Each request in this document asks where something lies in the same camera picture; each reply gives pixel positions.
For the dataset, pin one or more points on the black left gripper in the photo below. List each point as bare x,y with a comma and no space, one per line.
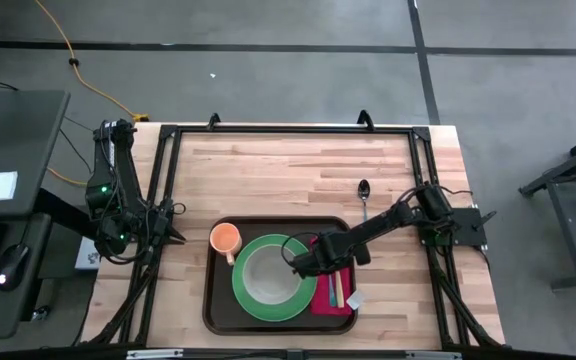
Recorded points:
157,225

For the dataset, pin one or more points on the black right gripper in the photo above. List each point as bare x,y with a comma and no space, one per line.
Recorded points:
340,250

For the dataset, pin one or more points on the red cloth napkin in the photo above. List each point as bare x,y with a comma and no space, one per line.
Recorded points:
323,300

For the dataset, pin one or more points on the grey bowl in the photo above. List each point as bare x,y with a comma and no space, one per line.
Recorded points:
268,280

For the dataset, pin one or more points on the orange mug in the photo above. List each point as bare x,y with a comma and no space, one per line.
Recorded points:
225,237

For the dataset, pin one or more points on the green plate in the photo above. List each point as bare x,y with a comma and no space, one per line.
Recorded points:
274,314

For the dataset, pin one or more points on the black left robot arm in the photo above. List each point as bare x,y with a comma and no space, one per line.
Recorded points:
118,165

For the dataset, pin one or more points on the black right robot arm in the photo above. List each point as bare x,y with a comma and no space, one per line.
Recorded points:
383,222

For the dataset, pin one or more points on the brown plastic tray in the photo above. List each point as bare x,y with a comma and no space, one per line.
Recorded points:
218,310

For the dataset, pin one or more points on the white printed box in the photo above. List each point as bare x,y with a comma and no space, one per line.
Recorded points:
87,257

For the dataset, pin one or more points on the black desk support bar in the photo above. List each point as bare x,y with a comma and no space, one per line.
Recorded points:
63,212

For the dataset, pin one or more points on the black caster wheel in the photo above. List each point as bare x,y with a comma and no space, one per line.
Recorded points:
41,313

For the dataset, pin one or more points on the black computer mouse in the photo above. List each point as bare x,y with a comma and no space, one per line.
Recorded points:
12,265

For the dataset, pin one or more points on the grey computer desk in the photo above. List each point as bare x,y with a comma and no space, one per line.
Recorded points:
18,140

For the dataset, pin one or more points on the grey metal stand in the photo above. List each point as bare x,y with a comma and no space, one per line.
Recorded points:
568,225

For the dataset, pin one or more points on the black frame beam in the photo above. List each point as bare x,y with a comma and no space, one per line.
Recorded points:
248,356

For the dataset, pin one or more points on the silver beam bracket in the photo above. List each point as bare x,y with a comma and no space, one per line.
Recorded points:
155,354
433,355

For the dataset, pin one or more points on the black frame clamp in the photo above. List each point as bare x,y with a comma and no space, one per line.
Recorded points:
365,119
213,120

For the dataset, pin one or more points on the black metal table frame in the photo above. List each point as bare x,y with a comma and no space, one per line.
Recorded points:
293,130

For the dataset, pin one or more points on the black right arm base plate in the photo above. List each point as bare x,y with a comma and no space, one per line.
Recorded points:
468,225

